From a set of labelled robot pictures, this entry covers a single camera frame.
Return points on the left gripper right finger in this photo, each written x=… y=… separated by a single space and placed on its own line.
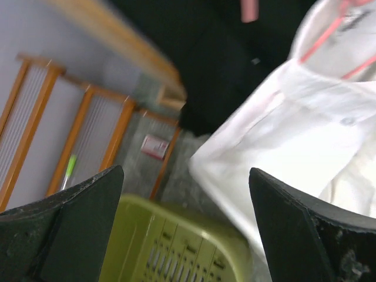
x=307 y=239

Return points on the pink wire hanger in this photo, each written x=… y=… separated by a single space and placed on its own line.
x=340 y=35

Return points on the green white marker pen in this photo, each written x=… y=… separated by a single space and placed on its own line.
x=69 y=170

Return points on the black shirt front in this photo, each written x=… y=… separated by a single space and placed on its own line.
x=220 y=59

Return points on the wooden clothes rack frame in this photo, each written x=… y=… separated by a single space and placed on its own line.
x=102 y=21

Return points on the wooden shoe rack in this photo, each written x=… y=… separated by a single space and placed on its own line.
x=51 y=115

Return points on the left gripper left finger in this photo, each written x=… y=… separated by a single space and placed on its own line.
x=62 y=237

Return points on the white shirt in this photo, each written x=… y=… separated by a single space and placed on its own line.
x=310 y=130

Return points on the green plastic laundry basket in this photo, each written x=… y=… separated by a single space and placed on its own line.
x=154 y=241

